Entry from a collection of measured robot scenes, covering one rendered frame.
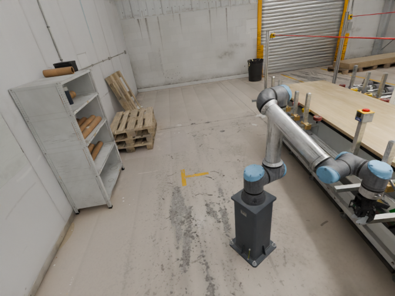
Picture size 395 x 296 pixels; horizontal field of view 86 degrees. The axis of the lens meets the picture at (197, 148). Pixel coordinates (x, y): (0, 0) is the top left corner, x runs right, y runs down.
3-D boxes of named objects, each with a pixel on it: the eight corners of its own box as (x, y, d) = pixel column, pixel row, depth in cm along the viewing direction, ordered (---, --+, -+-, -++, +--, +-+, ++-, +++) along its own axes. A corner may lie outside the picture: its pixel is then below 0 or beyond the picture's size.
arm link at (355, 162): (332, 154, 106) (358, 166, 96) (347, 147, 110) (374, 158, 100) (328, 170, 111) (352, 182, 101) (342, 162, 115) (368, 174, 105)
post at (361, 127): (347, 175, 163) (362, 122, 142) (342, 172, 168) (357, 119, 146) (352, 175, 163) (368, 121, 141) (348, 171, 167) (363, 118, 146)
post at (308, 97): (301, 137, 230) (308, 93, 207) (300, 135, 233) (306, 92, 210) (305, 136, 230) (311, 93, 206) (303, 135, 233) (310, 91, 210)
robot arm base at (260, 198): (254, 209, 157) (255, 199, 153) (236, 197, 171) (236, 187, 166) (270, 197, 167) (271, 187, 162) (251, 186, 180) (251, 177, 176)
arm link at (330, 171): (251, 88, 127) (339, 178, 93) (267, 84, 132) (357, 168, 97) (245, 103, 137) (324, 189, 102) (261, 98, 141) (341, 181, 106)
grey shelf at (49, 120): (76, 214, 261) (7, 89, 187) (97, 172, 340) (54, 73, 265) (111, 208, 264) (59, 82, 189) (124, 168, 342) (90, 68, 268)
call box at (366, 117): (361, 124, 141) (364, 113, 137) (354, 120, 147) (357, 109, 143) (371, 123, 141) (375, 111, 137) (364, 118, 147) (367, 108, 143)
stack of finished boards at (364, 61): (414, 59, 715) (415, 53, 707) (348, 69, 696) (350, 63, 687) (392, 57, 782) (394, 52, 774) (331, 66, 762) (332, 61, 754)
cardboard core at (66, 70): (41, 70, 229) (69, 66, 230) (44, 69, 236) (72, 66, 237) (44, 78, 232) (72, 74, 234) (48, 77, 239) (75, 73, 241)
